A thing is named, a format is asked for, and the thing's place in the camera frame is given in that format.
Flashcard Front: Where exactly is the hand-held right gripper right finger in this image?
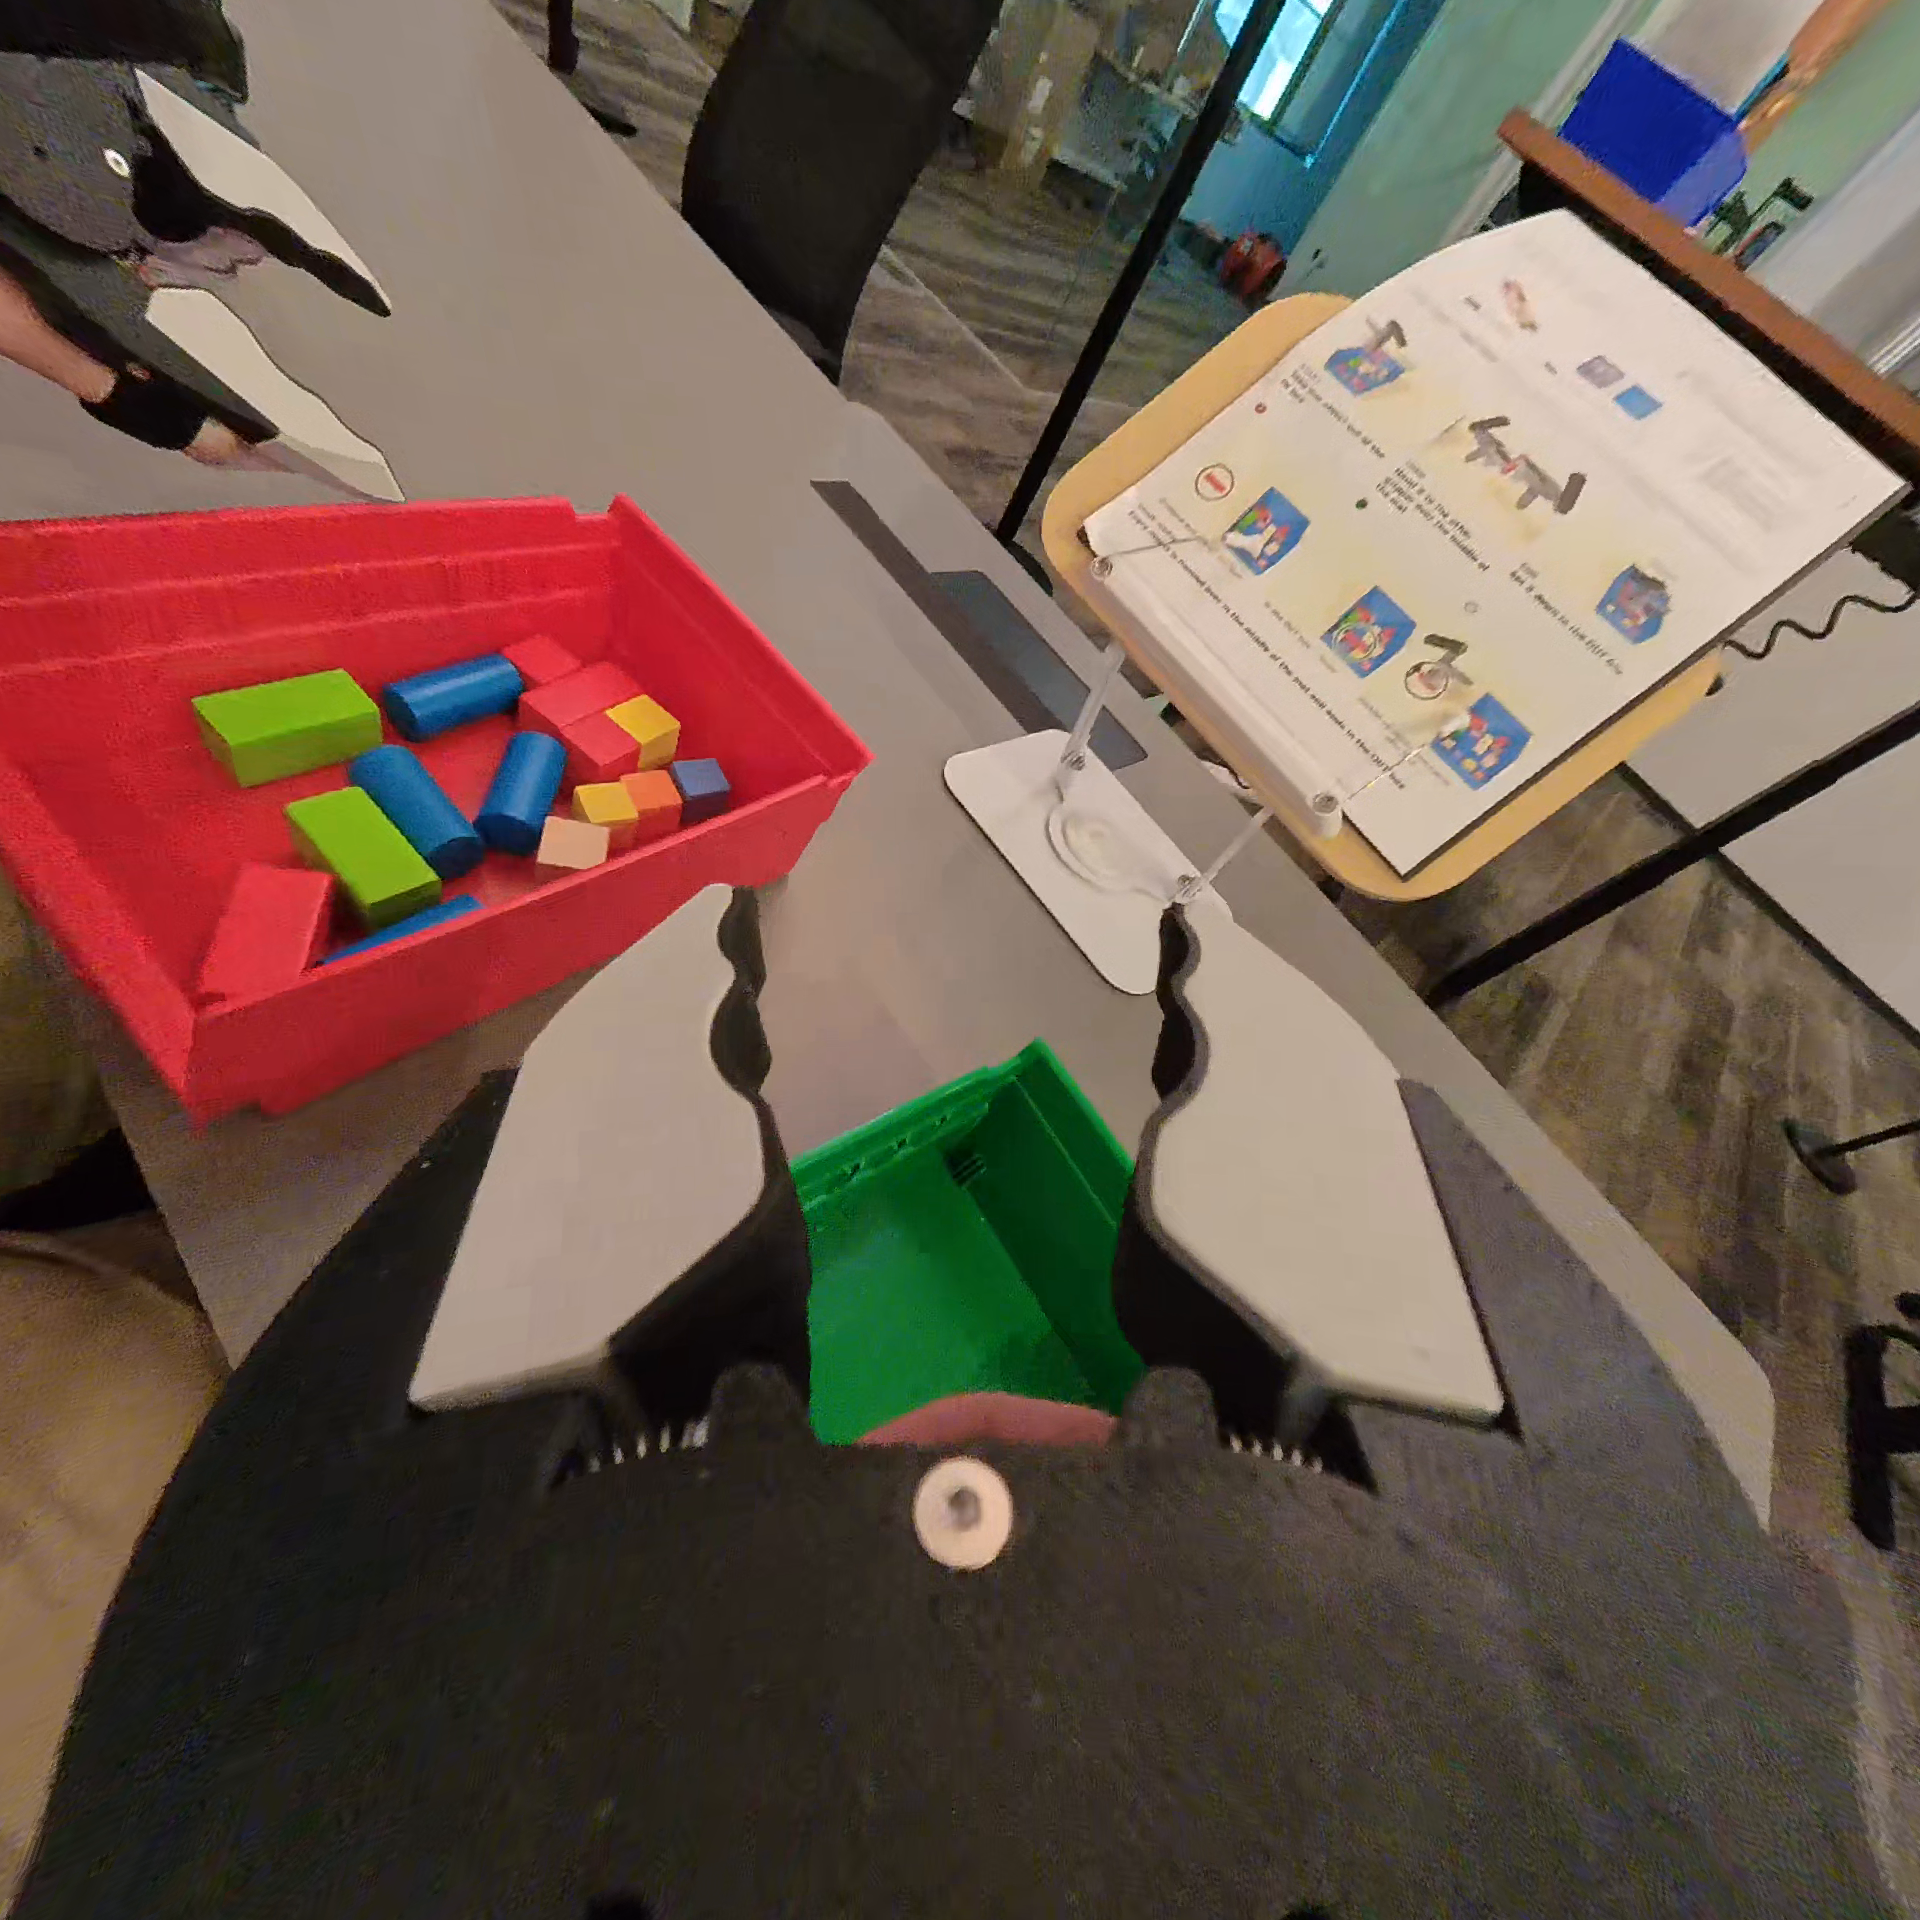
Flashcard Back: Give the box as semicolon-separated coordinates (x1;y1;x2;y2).
1111;902;1505;1448

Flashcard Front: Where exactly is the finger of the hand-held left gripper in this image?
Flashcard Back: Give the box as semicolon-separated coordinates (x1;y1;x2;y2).
133;66;395;320
141;247;407;506

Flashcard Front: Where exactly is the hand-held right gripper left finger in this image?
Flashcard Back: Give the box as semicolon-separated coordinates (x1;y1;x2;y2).
407;885;817;1443

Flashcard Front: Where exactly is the red plastic bin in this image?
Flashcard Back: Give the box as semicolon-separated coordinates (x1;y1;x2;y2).
0;495;875;1126

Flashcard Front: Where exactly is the green plastic bin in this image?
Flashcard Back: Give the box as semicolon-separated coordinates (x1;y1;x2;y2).
790;1040;1150;1447

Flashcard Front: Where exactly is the person's left hand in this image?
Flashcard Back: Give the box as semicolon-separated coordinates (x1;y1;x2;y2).
0;276;295;474

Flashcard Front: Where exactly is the white document stand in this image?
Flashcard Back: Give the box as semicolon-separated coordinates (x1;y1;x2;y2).
941;539;1479;997

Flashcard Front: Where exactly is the black office chair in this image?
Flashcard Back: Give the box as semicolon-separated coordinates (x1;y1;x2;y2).
680;0;1003;383

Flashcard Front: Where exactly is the printed instruction sheet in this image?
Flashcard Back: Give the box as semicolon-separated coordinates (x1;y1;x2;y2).
1078;211;1913;880

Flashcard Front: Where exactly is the brown top side table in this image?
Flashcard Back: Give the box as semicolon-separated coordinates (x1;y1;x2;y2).
1423;109;1920;1007

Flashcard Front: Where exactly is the blue box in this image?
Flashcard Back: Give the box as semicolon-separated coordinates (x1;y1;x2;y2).
1558;39;1748;227

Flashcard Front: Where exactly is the black metal frame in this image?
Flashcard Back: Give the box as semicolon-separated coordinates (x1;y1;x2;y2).
1783;1118;1920;1549

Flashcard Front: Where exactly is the black coiled cable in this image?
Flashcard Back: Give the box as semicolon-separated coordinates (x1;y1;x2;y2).
1721;576;1920;666

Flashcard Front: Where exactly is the black partition post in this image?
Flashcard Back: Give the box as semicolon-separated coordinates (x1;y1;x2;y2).
993;0;1289;539

